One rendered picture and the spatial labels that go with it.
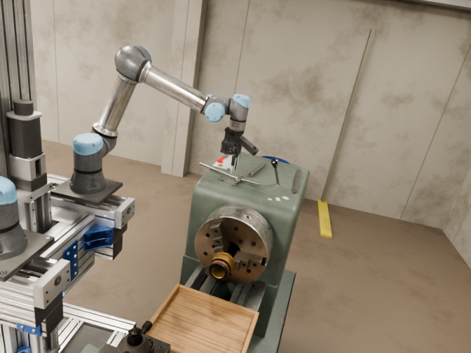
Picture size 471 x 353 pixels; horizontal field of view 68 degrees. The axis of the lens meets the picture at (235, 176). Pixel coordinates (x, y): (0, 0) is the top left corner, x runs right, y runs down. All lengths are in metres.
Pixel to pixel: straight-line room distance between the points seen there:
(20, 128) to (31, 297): 0.55
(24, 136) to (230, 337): 1.01
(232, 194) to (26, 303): 0.84
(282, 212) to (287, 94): 2.95
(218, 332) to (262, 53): 3.44
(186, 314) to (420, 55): 3.76
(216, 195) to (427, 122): 3.44
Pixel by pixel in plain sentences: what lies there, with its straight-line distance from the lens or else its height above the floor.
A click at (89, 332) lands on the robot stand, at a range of 2.31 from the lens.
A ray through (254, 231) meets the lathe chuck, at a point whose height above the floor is 1.21.
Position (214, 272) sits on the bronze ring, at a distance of 1.37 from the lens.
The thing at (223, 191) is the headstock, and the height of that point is 1.24.
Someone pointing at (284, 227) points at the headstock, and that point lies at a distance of 1.51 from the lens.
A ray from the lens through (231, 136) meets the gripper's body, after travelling 1.58.
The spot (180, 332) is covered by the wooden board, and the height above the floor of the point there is 0.89.
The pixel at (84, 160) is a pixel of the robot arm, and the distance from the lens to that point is 1.57.
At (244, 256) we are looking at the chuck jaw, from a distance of 1.40.
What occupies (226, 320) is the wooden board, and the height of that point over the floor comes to 0.88.
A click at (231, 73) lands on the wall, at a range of 4.36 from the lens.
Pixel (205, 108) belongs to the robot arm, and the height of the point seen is 1.61.
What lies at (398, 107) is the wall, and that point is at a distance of 4.48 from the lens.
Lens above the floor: 1.92
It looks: 23 degrees down
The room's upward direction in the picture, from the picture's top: 10 degrees clockwise
